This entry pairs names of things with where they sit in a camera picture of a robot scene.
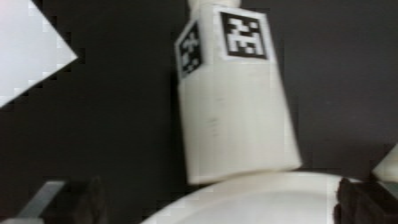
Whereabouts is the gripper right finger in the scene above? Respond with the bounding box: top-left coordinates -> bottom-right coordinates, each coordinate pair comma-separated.
335,178 -> 398,224

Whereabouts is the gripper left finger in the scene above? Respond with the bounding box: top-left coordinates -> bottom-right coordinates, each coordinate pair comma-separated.
16,177 -> 107,224

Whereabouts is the white round table top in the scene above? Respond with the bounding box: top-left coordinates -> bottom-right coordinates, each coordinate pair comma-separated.
141,172 -> 342,224

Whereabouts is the white cylindrical table leg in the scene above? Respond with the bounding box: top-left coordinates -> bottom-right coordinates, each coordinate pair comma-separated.
175,0 -> 303,184

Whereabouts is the white marker sheet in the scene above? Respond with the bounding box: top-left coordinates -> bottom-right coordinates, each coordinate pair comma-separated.
0,0 -> 79,108

